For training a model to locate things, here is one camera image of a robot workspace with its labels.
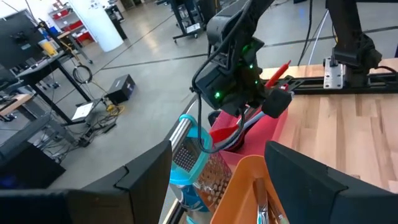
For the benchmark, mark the pink plastic bin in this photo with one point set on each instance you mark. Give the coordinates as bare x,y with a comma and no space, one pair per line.
264,140

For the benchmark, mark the black monitor desk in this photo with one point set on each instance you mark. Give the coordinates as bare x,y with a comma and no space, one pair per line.
40,70

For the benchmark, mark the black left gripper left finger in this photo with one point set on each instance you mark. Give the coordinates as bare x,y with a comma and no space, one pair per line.
146,193

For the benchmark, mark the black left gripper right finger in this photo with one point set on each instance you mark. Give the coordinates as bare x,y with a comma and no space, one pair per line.
298,186

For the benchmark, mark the orange plastic bin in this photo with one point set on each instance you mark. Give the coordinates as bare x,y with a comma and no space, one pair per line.
242,193

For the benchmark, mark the black wheeled cart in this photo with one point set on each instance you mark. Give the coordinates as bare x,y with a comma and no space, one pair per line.
186,18

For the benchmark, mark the white pillar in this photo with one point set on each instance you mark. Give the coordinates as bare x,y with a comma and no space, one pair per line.
99,25

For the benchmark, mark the white paper sheet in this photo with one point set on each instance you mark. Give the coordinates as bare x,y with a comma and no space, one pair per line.
82,111

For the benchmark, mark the red storage shelf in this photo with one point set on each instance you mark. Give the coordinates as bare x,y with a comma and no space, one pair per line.
71,25

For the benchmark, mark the red spoon steel shaft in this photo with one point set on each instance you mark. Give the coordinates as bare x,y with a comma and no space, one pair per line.
224,133

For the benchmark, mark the black solid nylon spoon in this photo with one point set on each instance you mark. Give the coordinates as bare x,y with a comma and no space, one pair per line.
214,117

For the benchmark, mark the black computer monitor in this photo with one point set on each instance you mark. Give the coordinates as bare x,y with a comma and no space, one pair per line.
18,40

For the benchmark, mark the teal metal box grater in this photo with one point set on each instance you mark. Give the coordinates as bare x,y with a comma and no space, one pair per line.
199,174

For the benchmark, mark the black floor box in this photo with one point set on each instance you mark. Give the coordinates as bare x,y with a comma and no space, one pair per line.
121,88

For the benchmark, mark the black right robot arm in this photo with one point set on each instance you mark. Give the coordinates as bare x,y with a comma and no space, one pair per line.
230,25

